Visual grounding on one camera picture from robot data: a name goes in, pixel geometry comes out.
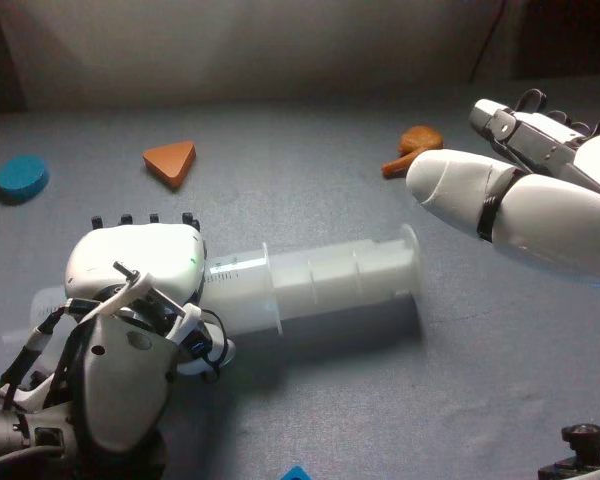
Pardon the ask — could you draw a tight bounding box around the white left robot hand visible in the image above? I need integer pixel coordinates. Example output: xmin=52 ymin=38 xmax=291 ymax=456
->
xmin=63 ymin=212 xmax=237 ymax=377

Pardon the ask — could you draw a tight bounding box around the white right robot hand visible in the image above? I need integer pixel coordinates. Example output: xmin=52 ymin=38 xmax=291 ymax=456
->
xmin=405 ymin=88 xmax=600 ymax=294

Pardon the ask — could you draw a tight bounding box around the large clear plastic syringe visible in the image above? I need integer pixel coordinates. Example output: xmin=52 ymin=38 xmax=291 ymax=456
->
xmin=2 ymin=223 xmax=424 ymax=351

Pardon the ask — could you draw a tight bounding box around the orange triangle block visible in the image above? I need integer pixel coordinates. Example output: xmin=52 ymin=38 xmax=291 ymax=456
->
xmin=142 ymin=140 xmax=198 ymax=191

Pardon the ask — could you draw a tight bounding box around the blue round disc block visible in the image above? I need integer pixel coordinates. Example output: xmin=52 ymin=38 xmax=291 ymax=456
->
xmin=0 ymin=154 xmax=50 ymax=201

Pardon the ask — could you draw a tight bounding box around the orange toy chicken drumstick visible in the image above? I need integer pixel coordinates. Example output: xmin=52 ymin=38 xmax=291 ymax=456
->
xmin=381 ymin=125 xmax=444 ymax=179

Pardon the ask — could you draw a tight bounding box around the white backdrop sheet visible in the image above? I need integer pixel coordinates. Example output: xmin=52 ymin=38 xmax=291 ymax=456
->
xmin=0 ymin=0 xmax=519 ymax=114

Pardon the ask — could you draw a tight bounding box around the grey table cloth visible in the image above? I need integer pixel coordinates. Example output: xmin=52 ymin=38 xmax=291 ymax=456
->
xmin=0 ymin=94 xmax=600 ymax=480

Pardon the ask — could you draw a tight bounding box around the black camera mount knob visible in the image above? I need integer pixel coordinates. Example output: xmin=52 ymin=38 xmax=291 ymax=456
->
xmin=537 ymin=422 xmax=600 ymax=480

